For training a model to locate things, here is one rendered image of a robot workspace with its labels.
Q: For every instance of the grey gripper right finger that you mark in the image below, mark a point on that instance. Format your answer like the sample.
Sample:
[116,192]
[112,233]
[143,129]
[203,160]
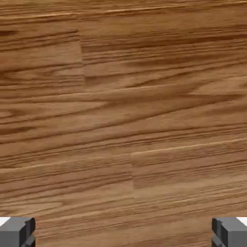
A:
[231,231]

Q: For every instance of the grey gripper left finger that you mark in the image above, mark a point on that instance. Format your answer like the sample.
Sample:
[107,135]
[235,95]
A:
[13,231]

